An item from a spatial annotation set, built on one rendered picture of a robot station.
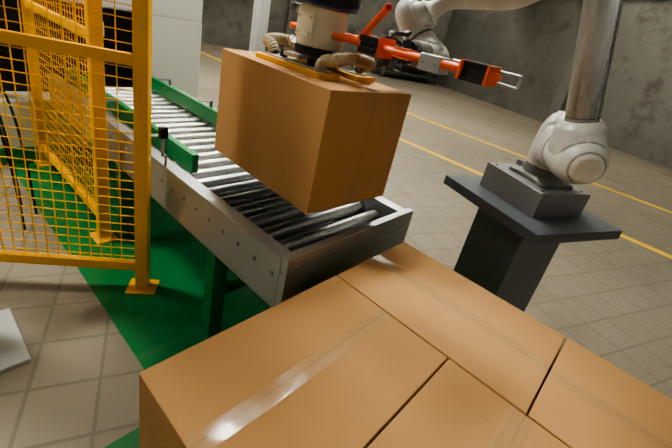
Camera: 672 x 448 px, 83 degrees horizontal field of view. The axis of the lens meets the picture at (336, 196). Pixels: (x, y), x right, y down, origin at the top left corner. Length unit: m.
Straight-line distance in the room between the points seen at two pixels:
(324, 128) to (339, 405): 0.71
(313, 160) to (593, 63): 0.89
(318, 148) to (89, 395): 1.10
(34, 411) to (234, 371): 0.84
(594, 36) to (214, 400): 1.37
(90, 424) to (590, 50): 1.89
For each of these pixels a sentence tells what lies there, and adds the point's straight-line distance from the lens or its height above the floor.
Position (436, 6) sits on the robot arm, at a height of 1.37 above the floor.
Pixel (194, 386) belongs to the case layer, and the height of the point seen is 0.54.
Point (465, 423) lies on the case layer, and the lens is 0.98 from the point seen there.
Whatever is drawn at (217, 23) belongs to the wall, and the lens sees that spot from 12.12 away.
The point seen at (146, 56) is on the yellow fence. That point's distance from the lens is 1.53.
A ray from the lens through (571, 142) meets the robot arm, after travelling 1.44.
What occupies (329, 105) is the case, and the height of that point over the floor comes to 1.03.
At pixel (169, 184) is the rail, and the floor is 0.53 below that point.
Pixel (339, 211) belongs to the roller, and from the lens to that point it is 1.61.
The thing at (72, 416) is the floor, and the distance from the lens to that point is 1.58.
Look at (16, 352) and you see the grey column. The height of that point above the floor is 0.01.
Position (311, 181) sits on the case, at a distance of 1.18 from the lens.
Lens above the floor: 1.25
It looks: 24 degrees down
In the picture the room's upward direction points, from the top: 13 degrees clockwise
